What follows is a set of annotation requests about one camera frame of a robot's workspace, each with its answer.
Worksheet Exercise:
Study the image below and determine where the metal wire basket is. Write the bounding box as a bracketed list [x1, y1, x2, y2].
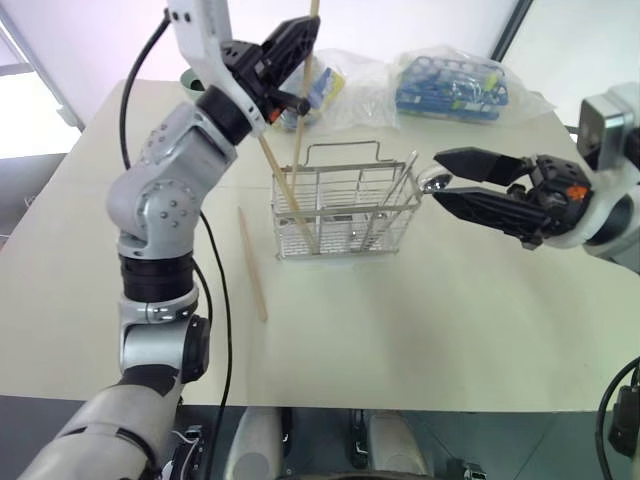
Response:
[271, 141, 422, 262]

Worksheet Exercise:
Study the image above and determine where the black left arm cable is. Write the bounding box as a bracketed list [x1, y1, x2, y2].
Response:
[121, 8, 235, 480]

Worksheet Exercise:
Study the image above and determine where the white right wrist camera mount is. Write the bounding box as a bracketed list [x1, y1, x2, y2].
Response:
[542, 82, 640, 251]

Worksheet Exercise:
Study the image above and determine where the metal spoon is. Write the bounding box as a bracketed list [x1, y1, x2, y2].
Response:
[372, 167, 454, 224]

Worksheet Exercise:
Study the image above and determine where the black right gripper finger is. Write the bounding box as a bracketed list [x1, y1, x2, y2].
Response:
[433, 146, 534, 188]
[431, 188, 547, 242]

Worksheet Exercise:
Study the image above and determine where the grey metal frame post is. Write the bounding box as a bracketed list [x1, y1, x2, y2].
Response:
[0, 0, 84, 131]

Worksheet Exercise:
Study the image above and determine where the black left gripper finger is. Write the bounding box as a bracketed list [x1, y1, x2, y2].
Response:
[259, 16, 322, 89]
[271, 88, 312, 116]

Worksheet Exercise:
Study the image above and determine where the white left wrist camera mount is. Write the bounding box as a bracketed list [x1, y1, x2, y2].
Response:
[166, 0, 266, 139]

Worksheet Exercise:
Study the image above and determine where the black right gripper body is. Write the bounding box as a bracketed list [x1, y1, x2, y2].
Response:
[506, 154, 594, 251]

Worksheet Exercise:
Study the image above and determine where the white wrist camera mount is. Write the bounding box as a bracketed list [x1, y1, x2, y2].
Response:
[542, 82, 640, 251]
[166, 0, 266, 139]

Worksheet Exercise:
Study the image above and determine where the dark frame post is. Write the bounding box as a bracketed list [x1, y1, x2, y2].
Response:
[487, 0, 534, 64]

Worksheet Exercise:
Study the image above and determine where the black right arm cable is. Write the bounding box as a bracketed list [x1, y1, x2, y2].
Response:
[595, 355, 640, 480]

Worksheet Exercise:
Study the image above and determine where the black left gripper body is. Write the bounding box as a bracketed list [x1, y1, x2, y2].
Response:
[221, 40, 282, 125]

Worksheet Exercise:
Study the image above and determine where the blue and yellow package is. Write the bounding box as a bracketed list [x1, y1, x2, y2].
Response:
[299, 67, 347, 114]

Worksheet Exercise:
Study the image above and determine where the wooden chopstick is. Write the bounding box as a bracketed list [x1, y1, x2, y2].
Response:
[258, 135, 319, 255]
[290, 0, 321, 201]
[236, 206, 269, 322]

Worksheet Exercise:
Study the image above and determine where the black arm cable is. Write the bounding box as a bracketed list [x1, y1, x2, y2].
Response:
[121, 8, 235, 480]
[595, 355, 640, 480]

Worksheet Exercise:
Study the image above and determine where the clear plastic bag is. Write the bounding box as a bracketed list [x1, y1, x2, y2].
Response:
[388, 43, 559, 129]
[279, 48, 401, 135]

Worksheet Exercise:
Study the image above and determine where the pale green cup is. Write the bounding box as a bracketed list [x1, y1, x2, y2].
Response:
[179, 68, 209, 101]

